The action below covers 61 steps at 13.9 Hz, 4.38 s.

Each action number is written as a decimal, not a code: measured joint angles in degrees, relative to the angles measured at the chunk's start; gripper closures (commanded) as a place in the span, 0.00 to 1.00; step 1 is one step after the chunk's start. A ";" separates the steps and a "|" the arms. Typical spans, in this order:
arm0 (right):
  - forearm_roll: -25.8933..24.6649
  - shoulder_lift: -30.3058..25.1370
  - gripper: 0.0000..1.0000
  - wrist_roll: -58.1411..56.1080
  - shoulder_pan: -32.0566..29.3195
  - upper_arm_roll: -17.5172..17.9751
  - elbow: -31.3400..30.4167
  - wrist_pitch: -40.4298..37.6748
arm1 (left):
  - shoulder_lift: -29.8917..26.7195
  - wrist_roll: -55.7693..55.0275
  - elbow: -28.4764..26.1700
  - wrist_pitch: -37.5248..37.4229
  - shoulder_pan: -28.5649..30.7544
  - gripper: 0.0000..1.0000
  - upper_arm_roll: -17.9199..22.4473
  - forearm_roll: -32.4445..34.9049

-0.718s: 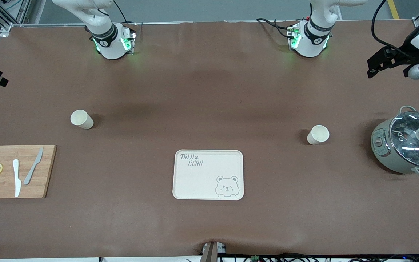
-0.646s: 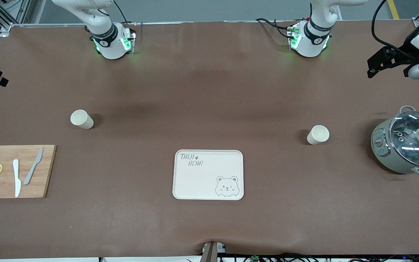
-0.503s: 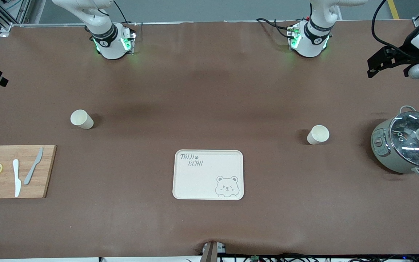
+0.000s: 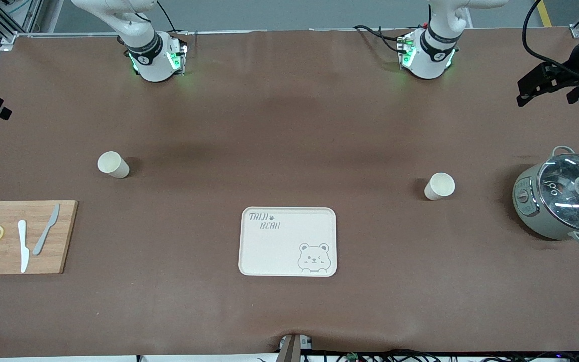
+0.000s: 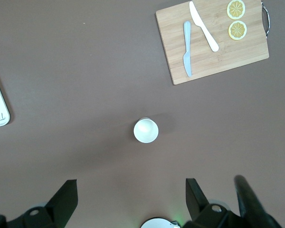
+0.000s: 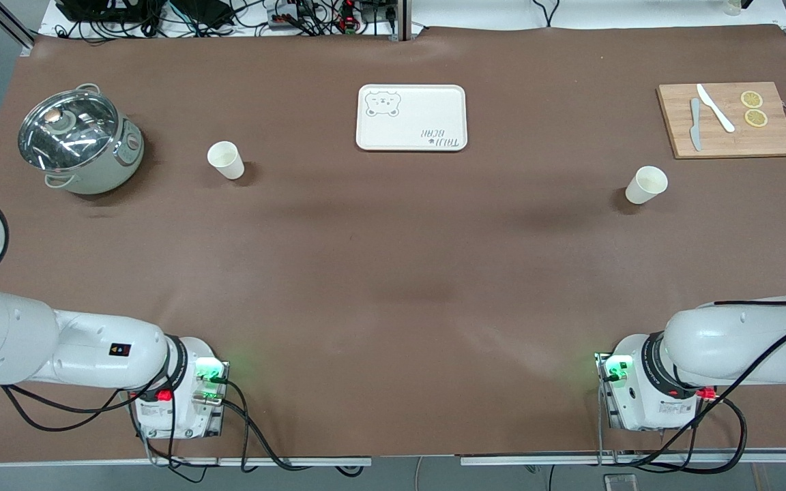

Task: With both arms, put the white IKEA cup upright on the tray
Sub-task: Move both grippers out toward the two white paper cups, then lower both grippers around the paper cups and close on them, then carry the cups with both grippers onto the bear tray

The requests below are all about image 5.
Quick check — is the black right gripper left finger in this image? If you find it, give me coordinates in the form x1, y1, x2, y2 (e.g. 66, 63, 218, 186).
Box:
0, 180, 78, 228

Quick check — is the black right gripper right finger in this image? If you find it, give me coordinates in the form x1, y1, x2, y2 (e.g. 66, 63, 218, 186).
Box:
184, 178, 243, 228

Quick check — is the white plastic cup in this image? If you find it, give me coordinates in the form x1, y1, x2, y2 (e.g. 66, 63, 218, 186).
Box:
133, 117, 159, 143

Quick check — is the brown table mat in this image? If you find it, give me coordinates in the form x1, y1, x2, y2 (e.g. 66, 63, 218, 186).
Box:
0, 0, 285, 228

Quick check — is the bamboo cutting board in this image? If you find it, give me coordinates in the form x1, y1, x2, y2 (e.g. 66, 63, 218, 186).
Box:
155, 0, 271, 86

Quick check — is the grey plastic knife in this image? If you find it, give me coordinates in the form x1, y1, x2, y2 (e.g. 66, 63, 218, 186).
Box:
182, 20, 193, 78

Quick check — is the yellow lemon slice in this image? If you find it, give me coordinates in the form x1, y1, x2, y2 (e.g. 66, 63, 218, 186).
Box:
228, 20, 248, 41
226, 0, 246, 20

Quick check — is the white plastic knife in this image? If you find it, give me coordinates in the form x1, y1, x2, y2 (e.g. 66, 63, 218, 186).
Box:
189, 1, 219, 53

